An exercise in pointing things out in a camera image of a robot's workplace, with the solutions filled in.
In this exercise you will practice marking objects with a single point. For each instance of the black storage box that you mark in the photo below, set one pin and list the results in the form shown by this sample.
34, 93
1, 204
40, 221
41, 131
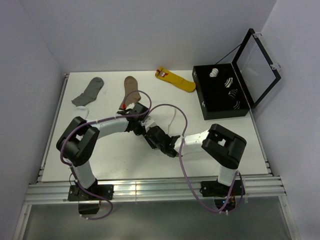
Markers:
213, 95

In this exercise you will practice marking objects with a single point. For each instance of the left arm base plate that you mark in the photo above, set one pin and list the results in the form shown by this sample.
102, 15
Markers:
101, 191

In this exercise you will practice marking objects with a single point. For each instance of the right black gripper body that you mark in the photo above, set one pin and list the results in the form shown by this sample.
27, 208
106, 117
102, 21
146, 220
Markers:
153, 145

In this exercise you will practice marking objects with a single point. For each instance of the dark rolled sock lower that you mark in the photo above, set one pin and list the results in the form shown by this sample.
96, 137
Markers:
237, 105

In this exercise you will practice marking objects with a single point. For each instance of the dark striped rolled sock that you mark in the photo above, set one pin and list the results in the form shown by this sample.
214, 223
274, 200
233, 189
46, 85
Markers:
233, 94

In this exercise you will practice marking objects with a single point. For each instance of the grey sock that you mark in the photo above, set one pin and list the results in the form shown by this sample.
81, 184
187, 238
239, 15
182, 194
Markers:
90, 93

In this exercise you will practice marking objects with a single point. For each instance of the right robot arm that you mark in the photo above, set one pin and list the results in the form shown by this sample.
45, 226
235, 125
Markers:
223, 145

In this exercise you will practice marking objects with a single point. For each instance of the striped rolled sock upper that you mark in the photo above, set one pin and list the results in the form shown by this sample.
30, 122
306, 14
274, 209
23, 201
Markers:
228, 82

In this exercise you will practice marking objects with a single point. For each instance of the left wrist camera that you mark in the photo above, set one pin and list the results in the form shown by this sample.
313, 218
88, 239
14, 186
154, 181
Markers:
127, 108

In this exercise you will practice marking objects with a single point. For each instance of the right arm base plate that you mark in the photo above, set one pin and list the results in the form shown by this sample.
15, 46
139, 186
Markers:
215, 189

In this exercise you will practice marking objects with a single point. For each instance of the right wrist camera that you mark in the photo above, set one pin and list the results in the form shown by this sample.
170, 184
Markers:
148, 123

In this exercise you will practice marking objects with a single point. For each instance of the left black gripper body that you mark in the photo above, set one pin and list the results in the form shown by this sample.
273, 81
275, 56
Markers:
139, 129

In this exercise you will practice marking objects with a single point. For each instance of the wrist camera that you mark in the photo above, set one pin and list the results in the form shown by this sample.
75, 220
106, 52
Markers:
127, 108
148, 123

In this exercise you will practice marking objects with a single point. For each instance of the brown striped sock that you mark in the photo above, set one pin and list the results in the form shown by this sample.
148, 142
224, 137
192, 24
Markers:
131, 94

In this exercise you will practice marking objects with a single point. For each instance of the white rolled sock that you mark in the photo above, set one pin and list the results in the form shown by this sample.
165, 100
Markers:
214, 73

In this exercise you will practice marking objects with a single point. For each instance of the aluminium frame rail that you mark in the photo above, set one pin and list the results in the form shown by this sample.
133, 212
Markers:
171, 189

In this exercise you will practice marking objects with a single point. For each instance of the yellow sock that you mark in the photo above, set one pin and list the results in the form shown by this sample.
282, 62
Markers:
175, 80

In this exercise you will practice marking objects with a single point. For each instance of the white sock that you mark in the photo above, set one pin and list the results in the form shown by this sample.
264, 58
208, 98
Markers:
214, 73
80, 111

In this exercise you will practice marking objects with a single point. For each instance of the box lid with glass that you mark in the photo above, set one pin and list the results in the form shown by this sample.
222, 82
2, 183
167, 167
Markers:
256, 72

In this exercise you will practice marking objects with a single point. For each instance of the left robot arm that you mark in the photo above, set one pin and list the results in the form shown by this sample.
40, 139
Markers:
77, 143

